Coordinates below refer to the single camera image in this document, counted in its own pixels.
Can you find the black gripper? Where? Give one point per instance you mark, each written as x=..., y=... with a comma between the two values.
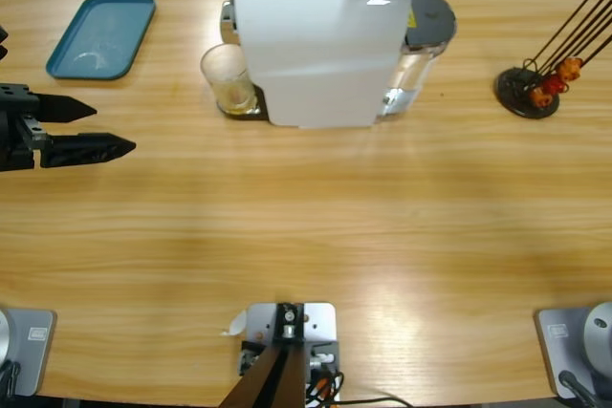
x=16, y=135

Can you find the dark orange coffee capsule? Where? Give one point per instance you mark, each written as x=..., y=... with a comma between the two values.
x=541, y=98

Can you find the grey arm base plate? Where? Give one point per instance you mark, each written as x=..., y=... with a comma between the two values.
x=574, y=341
x=33, y=346

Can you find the metal drip tray grate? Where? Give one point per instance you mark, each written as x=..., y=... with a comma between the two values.
x=260, y=109

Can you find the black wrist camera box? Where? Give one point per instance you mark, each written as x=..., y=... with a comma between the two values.
x=3, y=42

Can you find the teal plastic tray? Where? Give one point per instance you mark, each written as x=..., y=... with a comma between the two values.
x=102, y=35

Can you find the white capsule coffee machine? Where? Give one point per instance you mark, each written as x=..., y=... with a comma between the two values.
x=315, y=54

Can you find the red coffee capsule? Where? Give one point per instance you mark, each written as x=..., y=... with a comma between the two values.
x=554, y=84

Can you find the clear drinking glass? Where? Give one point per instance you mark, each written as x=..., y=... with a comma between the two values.
x=229, y=83

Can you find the black capsule holder with rods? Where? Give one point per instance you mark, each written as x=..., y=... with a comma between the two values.
x=514, y=88

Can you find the clear water tank dark lid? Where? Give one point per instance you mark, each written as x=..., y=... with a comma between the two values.
x=428, y=16

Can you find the white paper tab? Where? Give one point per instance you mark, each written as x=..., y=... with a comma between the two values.
x=236, y=324

